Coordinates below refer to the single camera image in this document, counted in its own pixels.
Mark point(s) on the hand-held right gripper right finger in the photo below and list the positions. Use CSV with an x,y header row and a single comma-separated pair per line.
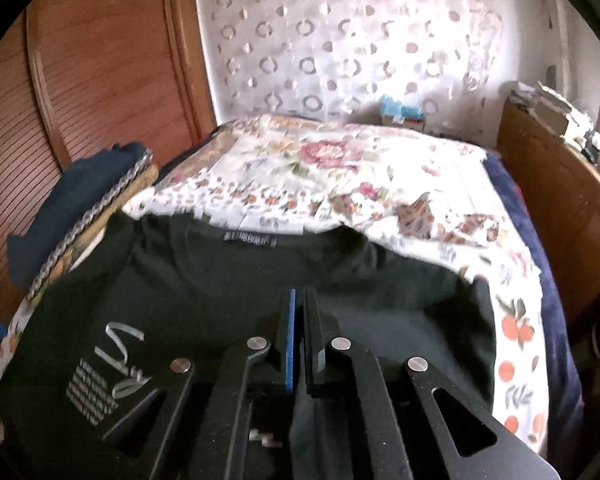
x,y
314,340

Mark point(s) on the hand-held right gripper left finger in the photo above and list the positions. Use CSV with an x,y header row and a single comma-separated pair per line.
x,y
290,340

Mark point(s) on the black t-shirt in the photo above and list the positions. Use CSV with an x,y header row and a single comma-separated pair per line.
x,y
230,280

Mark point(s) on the rose floral bedspread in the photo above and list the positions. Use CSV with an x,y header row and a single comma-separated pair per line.
x,y
330,155

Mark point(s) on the orange fruit print blanket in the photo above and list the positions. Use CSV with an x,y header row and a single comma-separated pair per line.
x,y
517,330

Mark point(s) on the blue toy box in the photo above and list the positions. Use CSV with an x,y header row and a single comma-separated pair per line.
x,y
400,110

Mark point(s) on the navy bedsheet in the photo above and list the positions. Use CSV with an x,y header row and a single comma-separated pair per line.
x,y
555,285

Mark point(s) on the navy folded cloth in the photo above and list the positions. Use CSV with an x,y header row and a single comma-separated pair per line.
x,y
70,200

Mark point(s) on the wooden sideboard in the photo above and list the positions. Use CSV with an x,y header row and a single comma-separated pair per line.
x,y
545,185

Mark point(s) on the white lace curtain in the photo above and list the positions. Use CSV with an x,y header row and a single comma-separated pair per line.
x,y
330,35

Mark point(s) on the wooden wardrobe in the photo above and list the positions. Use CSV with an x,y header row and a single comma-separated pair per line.
x,y
105,60

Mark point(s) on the pile of books and papers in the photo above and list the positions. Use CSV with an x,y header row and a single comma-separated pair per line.
x,y
555,105

